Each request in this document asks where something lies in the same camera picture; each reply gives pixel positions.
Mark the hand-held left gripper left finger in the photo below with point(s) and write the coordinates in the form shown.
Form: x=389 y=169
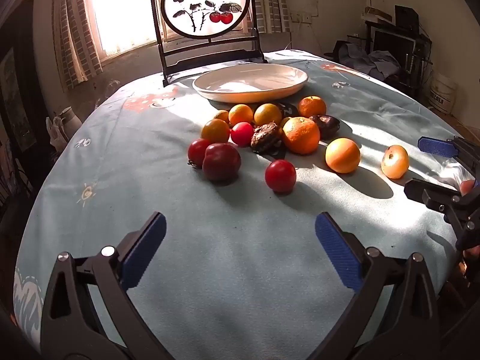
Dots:
x=144 y=249

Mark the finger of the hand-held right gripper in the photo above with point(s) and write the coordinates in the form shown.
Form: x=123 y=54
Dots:
x=437 y=146
x=431 y=193

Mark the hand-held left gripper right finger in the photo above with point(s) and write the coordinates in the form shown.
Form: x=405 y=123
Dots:
x=337 y=249

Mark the yellow fruit with calyx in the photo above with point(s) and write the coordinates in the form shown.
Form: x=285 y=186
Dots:
x=395 y=161

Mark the yellow orange citrus fruit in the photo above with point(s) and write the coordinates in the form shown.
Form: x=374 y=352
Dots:
x=342 y=155
x=267 y=114

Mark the small red tomato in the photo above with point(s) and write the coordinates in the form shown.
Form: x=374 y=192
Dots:
x=197 y=150

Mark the dark purple passion fruit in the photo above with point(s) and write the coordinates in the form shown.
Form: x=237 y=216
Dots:
x=326 y=125

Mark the red apple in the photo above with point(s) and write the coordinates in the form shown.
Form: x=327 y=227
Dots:
x=221 y=161

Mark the large tangerine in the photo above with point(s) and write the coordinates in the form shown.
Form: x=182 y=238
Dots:
x=301 y=135

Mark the brown wrinkled fruit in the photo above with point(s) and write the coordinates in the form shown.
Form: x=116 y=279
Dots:
x=265 y=137

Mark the small orange citrus fruit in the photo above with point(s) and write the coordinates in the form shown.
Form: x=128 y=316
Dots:
x=222 y=115

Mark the white oval plate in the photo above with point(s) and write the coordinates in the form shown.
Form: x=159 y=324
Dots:
x=247 y=82

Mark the clear plastic bag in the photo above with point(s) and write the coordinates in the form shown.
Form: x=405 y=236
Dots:
x=452 y=170

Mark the white plastic bucket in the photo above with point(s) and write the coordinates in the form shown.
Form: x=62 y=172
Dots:
x=442 y=93

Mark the dark monitor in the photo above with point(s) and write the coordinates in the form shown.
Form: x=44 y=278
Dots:
x=390 y=41

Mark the black box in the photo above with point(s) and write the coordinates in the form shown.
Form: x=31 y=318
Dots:
x=407 y=15

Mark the small yellow kumquat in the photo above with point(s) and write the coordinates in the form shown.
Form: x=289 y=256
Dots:
x=285 y=122

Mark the white jug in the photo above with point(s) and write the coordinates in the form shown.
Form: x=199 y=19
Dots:
x=69 y=122

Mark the dark wooden cabinet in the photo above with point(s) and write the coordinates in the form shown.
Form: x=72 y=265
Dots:
x=15 y=101

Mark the brick pattern curtain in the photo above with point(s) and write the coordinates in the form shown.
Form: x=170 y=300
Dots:
x=272 y=3
x=75 y=45

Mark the black chair with painted panel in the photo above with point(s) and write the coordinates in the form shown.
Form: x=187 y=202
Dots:
x=206 y=0

